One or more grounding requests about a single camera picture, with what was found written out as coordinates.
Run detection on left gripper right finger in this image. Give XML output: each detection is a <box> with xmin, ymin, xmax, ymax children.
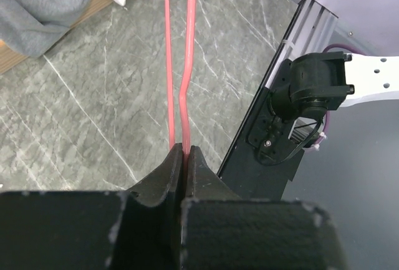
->
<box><xmin>180</xmin><ymin>146</ymin><xmax>348</xmax><ymax>269</ymax></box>

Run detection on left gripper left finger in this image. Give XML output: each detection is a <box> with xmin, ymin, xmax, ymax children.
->
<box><xmin>1</xmin><ymin>144</ymin><xmax>183</xmax><ymax>269</ymax></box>

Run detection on grey tank top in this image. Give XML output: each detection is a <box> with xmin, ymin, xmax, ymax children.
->
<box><xmin>1</xmin><ymin>0</ymin><xmax>90</xmax><ymax>57</ymax></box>

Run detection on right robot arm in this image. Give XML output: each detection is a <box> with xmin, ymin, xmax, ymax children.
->
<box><xmin>269</xmin><ymin>52</ymin><xmax>398</xmax><ymax>122</ymax></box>

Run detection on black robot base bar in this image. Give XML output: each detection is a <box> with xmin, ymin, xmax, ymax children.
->
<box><xmin>218</xmin><ymin>59</ymin><xmax>304</xmax><ymax>200</ymax></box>

